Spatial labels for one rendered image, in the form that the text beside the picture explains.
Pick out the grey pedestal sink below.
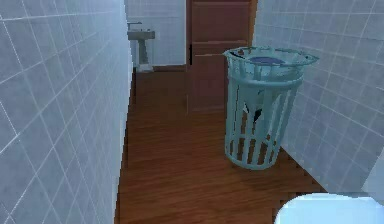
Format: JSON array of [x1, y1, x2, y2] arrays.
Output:
[[126, 21, 156, 73]]

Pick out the brown wooden room door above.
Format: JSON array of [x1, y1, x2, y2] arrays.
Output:
[[185, 0, 259, 115]]

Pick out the green slatted garbage container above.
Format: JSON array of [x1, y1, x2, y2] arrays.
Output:
[[222, 46, 320, 171]]

